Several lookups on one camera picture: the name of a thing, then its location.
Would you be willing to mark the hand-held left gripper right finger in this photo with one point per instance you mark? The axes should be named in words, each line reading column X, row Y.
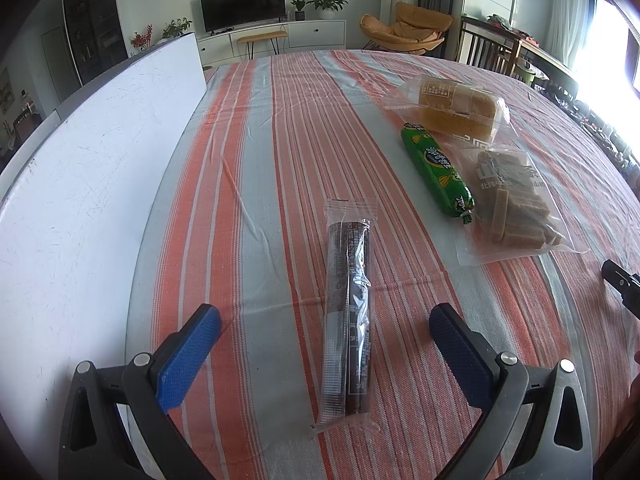
column 462, row 357

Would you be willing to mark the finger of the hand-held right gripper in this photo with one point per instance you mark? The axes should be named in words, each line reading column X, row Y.
column 622, row 286

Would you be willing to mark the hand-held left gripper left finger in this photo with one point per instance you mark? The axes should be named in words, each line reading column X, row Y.
column 187, row 360

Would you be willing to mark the dark chocolate stick packet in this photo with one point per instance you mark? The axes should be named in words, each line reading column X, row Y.
column 352, row 310

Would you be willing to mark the brown biscuits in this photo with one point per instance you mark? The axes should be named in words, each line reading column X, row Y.
column 510, row 205

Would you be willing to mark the green sausage snack stick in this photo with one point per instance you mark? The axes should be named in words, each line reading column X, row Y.
column 436, row 166

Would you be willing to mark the bread loaf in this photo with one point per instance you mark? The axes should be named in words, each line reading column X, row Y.
column 450, row 105

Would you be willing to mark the pile of assorted table clutter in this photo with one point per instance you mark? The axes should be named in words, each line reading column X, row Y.
column 600, row 125

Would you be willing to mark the white board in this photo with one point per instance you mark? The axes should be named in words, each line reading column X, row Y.
column 75, row 185

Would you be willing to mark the red and grey striped tablecloth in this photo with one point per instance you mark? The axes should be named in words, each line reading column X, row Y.
column 280, row 160

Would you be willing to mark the wooden dining table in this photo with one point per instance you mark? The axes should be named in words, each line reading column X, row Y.
column 545, row 57

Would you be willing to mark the dark wooden slatted chair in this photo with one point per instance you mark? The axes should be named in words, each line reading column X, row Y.
column 487, row 47

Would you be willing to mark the white sheer curtain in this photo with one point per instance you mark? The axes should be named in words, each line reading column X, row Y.
column 567, row 5

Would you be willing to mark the red flower arrangement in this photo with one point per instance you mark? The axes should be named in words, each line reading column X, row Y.
column 141, row 38

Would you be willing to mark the green plant in white vase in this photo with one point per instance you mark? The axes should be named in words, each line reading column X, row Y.
column 176, row 29

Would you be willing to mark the orange lounge chair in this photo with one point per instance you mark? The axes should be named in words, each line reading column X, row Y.
column 407, row 27

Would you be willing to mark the black display cabinet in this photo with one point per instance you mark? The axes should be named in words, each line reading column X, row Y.
column 95, row 25

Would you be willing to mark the white television cabinet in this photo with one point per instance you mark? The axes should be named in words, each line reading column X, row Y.
column 315, row 35

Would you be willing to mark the black flat television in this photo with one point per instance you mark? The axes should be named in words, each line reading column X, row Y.
column 244, row 6

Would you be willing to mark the small potted plant dark pot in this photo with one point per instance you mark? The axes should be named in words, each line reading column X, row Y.
column 299, row 9

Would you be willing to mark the large leafy potted plant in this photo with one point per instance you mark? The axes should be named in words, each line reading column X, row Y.
column 326, row 1

